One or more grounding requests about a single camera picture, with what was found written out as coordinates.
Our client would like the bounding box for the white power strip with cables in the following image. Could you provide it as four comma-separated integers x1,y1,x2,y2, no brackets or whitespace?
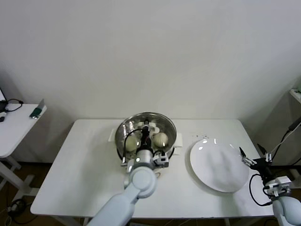
6,197,26,224

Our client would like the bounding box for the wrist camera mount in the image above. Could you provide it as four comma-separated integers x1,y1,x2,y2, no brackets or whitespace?
264,175,293,196
150,152,170,168

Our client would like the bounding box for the thin black looped cable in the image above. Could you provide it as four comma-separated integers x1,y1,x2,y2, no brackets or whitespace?
4,98,24,112

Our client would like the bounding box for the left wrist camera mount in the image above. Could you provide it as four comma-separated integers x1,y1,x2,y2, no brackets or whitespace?
150,152,170,168

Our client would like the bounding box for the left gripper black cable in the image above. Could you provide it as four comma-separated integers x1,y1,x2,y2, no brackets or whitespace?
121,128,144,167

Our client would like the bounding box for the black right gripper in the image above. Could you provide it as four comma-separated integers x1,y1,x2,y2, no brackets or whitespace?
239,143,275,180

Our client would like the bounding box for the white side table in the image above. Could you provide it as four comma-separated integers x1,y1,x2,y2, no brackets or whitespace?
0,103,48,198

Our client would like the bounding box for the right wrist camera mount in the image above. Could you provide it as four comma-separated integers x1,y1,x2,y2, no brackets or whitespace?
264,175,293,196

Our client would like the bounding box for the white shelf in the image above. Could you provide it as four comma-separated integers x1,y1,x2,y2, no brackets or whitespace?
289,89,301,104

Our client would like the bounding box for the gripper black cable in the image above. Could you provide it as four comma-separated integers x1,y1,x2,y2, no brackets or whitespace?
121,128,144,167
249,174,273,207

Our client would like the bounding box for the white steamed baozi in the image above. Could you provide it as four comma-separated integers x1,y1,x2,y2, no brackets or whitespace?
153,132,169,148
126,137,138,152

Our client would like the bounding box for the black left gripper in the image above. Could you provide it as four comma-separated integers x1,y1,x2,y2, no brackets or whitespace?
141,119,153,149

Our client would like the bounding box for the perforated steel steamer basket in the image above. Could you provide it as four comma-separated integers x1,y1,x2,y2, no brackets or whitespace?
114,112,176,163

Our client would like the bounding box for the open laptop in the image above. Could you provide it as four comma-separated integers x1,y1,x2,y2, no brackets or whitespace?
0,86,9,113

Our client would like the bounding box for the black power adapter cable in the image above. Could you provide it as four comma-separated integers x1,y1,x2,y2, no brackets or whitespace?
270,117,301,163

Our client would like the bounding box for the green handled scraper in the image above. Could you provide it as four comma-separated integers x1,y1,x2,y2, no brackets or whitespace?
29,98,45,119

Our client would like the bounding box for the white round plate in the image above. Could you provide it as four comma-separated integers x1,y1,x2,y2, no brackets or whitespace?
189,138,250,193

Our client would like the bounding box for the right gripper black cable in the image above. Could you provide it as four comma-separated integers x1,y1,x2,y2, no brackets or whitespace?
249,174,273,207

